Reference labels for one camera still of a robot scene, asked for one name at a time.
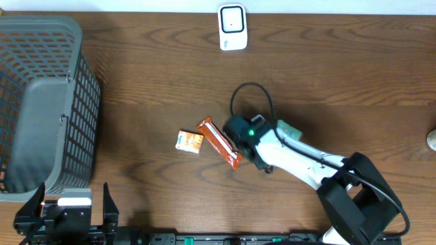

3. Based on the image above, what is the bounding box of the white barcode scanner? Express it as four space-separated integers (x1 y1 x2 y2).
217 3 248 51

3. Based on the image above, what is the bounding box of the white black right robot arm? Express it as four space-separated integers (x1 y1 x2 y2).
223 115 402 244

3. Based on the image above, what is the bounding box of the light green wipes pack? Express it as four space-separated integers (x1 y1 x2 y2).
277 120 302 141

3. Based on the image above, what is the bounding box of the grey plastic shopping basket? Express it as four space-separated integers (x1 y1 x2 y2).
1 16 102 202

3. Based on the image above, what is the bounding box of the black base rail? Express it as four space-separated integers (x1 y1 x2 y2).
112 224 403 245

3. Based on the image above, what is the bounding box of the small orange box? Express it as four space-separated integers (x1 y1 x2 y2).
175 131 204 154

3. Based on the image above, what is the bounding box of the green lid supplement bottle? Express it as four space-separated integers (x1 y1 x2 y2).
426 129 436 151

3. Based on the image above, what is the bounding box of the red orange snack bar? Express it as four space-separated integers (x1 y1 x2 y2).
197 116 242 170

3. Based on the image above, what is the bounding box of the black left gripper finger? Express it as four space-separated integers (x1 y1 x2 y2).
103 182 119 235
14 182 45 227

